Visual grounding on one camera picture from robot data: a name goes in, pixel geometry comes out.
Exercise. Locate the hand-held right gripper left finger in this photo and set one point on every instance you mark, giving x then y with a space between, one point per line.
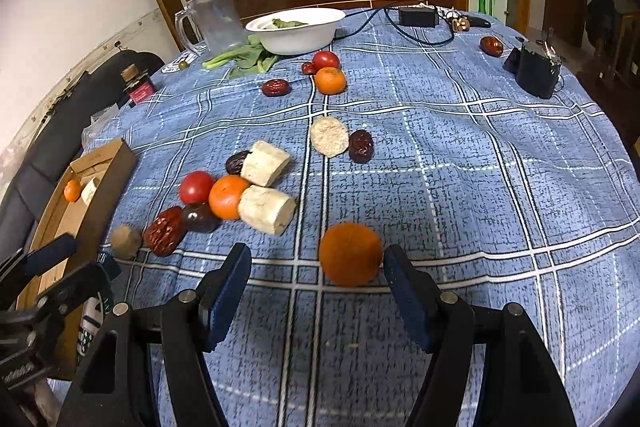
230 297

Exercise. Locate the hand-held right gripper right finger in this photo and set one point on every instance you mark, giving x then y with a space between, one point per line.
407 302

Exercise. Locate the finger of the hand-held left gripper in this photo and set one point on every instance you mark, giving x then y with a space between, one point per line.
50 251
75 289

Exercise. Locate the small brown yam piece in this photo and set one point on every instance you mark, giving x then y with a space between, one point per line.
124 243

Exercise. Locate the orange tangerine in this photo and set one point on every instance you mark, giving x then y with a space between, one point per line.
228 197
350 253
330 80
72 190

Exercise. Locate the dried red date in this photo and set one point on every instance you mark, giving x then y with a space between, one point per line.
361 146
234 163
308 68
164 230
276 87
491 45

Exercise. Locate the white yam piece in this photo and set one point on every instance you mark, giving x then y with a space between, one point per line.
266 209
265 163
90 192
328 136

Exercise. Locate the shallow cardboard box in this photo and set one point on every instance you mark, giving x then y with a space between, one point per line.
115 167

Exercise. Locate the red tomato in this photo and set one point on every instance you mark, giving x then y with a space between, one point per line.
326 60
197 187

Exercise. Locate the person's left hand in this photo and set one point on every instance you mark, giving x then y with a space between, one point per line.
45 402

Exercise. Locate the dark glossy round fruit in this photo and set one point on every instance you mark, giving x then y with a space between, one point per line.
200 218

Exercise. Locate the black sofa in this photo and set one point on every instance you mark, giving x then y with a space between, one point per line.
55 142

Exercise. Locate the blue plaid tablecloth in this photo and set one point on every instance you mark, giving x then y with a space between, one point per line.
450 187

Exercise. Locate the crumpled clear plastic bag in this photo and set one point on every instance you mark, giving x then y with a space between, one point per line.
95 127

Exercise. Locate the green leafy vegetable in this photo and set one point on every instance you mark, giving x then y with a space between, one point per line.
245 57

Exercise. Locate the small black device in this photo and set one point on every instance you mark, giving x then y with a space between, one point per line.
535 72

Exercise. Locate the white bowl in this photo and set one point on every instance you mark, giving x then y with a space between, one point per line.
300 38

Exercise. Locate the clear glass pitcher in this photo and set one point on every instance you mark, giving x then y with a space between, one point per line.
220 22

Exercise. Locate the green leaf in bowl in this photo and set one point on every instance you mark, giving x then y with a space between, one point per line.
287 24

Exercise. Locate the small brown trinket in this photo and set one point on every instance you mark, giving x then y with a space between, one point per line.
460 24

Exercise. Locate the black handheld device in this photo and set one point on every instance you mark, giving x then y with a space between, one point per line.
480 22

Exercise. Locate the wooden chair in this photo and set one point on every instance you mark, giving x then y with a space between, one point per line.
607 32

